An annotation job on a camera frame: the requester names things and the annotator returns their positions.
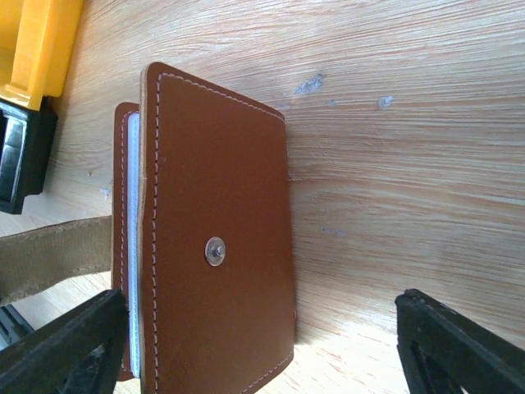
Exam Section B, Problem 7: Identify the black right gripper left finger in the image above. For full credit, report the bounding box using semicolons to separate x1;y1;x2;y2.
1;290;128;393

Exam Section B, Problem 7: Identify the brown leather card holder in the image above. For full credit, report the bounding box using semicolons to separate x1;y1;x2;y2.
0;61;297;394

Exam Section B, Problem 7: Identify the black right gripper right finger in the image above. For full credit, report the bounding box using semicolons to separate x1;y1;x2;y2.
395;289;524;393

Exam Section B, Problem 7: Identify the yellow storage bin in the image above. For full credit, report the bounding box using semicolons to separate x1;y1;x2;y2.
1;0;83;111

